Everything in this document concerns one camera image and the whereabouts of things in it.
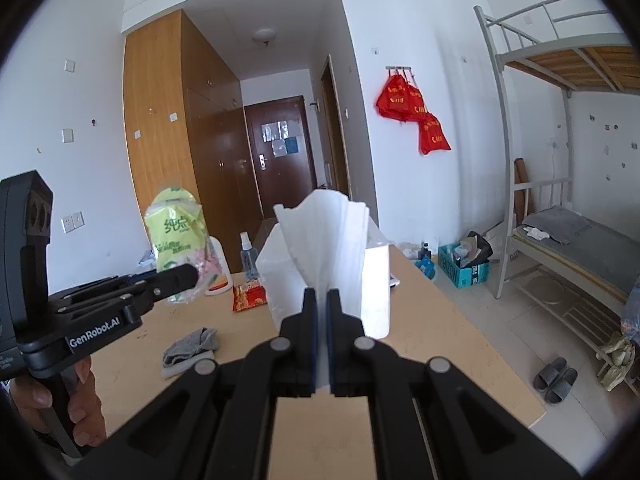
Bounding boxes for grey sock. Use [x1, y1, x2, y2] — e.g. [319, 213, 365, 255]
[163, 327, 219, 367]

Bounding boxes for green wet wipes pack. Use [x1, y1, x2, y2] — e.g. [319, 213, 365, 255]
[143, 186, 216, 304]

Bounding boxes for white tissue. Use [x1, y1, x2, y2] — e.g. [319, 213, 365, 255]
[274, 188, 370, 389]

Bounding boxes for person's left hand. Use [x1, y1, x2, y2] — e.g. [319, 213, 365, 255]
[9, 358, 106, 448]

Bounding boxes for white pump lotion bottle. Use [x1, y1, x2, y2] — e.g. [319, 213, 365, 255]
[205, 236, 233, 296]

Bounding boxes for red snack packet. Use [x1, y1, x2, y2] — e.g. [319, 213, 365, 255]
[232, 278, 268, 312]

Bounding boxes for blue spray bottle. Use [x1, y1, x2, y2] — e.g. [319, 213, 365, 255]
[240, 232, 259, 281]

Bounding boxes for grey slippers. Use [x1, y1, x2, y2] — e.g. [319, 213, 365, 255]
[533, 358, 578, 405]

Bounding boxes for white styrofoam box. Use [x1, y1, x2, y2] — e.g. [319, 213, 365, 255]
[257, 222, 394, 339]

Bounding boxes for blue storage crate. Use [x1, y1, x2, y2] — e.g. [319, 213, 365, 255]
[437, 242, 493, 290]

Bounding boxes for wooden wardrobe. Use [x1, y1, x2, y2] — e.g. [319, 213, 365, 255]
[122, 10, 262, 272]

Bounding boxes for dark brown entrance door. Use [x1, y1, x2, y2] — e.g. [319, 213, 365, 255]
[244, 96, 318, 218]

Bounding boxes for grey folded blanket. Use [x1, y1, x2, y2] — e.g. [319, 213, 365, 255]
[523, 206, 590, 245]

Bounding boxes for ceiling lamp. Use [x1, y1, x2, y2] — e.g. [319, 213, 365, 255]
[252, 28, 277, 47]

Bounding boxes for red hanging bags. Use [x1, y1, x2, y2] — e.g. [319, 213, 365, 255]
[375, 68, 451, 156]

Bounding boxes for metal bunk bed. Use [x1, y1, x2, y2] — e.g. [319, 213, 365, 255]
[475, 0, 639, 376]

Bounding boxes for white wall switch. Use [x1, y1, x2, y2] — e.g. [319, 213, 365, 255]
[62, 128, 74, 143]

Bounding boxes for side door frame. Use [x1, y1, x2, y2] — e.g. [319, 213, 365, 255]
[320, 54, 352, 197]

